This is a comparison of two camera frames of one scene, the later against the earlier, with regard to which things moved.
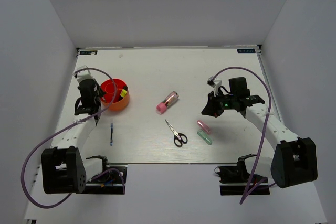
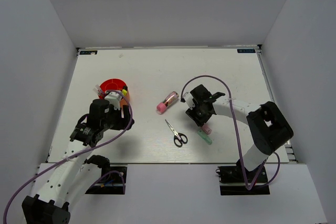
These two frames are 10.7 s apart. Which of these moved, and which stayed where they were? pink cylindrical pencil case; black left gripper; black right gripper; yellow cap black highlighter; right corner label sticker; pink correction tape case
Moved: black left gripper; black right gripper
Stayed: pink correction tape case; right corner label sticker; pink cylindrical pencil case; yellow cap black highlighter
